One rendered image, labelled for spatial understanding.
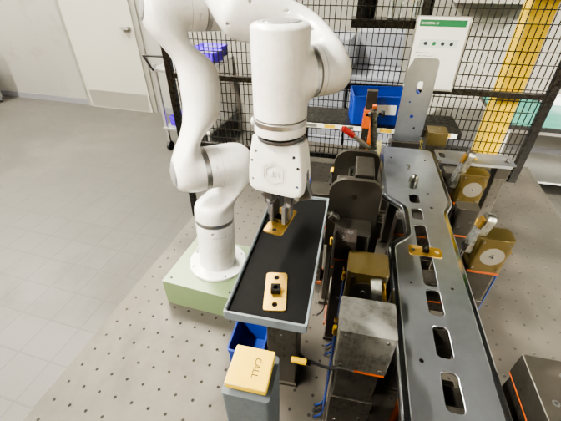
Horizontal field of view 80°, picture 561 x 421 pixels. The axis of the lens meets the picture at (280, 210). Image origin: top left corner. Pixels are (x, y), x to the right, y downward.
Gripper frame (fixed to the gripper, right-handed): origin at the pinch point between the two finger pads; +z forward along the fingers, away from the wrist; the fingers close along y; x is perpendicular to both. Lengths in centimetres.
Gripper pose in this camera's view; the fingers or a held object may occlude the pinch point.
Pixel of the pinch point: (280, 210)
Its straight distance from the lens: 63.6
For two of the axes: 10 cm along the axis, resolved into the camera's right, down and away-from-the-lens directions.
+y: 9.2, 2.3, -3.2
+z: 0.0, 8.1, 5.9
